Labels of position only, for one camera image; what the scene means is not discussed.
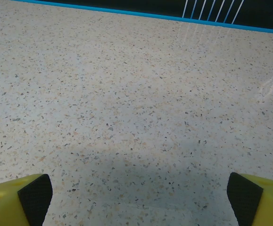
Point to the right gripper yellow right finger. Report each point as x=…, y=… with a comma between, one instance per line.
x=261, y=202

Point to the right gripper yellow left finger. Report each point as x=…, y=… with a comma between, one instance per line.
x=13, y=202

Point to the blue table edge strip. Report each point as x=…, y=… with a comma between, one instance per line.
x=126, y=11

